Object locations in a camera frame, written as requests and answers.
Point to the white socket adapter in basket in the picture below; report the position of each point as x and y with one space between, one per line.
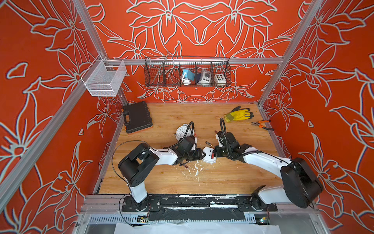
203 78

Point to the beige button box in basket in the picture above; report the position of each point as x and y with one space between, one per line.
220 80

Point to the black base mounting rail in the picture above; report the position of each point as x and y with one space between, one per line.
198 207

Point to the white square alarm clock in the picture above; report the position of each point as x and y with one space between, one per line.
208 151

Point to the black wire wall basket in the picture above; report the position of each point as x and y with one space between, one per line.
166 71

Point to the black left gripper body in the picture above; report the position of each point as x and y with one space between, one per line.
190 156

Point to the white round twin-bell alarm clock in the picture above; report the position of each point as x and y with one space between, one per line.
182 131

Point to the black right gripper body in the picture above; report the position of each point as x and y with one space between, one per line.
226 152

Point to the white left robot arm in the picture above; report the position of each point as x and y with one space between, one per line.
137 164

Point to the yellow black work glove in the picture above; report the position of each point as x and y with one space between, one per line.
239 114

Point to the blue white item in basket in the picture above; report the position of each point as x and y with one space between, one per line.
187 77

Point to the clear plastic wall bin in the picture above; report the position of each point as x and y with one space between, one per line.
100 82

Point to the orange handled pliers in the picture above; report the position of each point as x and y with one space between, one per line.
262 124

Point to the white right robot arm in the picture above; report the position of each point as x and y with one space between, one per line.
300 185

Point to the black plastic tool case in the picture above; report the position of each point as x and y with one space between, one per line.
137 117

